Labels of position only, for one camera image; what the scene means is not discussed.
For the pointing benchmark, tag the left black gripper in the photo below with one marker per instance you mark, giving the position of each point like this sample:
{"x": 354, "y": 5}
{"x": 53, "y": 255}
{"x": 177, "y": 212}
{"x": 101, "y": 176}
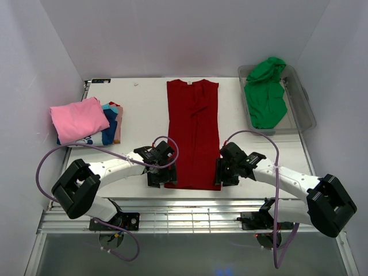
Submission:
{"x": 169, "y": 175}

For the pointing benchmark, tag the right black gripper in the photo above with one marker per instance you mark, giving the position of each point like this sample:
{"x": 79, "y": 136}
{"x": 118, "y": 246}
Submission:
{"x": 219, "y": 175}

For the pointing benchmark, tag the dark red t-shirt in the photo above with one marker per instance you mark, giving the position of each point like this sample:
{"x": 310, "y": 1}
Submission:
{"x": 193, "y": 125}

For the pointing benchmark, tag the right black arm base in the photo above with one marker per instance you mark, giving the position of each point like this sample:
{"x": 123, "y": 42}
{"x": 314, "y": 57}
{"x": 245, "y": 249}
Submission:
{"x": 255, "y": 220}

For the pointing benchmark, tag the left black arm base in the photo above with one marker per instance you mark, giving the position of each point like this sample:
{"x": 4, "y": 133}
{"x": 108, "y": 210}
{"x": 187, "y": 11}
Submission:
{"x": 124, "y": 220}

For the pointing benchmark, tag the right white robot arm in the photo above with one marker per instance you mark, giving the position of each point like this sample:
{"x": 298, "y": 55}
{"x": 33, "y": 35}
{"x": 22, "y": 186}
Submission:
{"x": 322, "y": 202}

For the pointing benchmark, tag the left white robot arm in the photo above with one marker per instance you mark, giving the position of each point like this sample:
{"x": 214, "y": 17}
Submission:
{"x": 77, "y": 188}

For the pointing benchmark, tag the green t-shirt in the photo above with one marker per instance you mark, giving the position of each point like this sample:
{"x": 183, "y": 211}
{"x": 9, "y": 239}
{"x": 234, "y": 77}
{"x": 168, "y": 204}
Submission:
{"x": 264, "y": 94}

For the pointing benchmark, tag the clear plastic bin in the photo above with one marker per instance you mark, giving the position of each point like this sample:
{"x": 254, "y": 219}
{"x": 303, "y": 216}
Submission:
{"x": 299, "y": 116}

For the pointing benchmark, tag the pink folded t-shirt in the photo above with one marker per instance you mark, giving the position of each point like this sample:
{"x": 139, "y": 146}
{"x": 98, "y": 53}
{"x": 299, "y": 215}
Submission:
{"x": 78, "y": 120}

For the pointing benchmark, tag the blue label sticker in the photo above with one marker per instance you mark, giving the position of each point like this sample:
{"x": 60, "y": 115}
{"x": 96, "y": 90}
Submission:
{"x": 101, "y": 80}

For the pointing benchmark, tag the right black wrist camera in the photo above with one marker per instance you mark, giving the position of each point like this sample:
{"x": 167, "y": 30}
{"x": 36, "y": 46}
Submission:
{"x": 233, "y": 153}

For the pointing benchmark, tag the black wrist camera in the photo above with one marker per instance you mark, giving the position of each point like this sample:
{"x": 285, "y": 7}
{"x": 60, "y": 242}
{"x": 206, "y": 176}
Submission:
{"x": 233, "y": 153}
{"x": 165, "y": 151}

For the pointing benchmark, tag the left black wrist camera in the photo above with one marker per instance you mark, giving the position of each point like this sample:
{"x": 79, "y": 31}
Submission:
{"x": 165, "y": 151}

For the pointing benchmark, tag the aluminium frame rail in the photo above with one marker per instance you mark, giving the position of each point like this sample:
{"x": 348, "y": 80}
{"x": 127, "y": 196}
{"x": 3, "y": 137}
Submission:
{"x": 158, "y": 216}

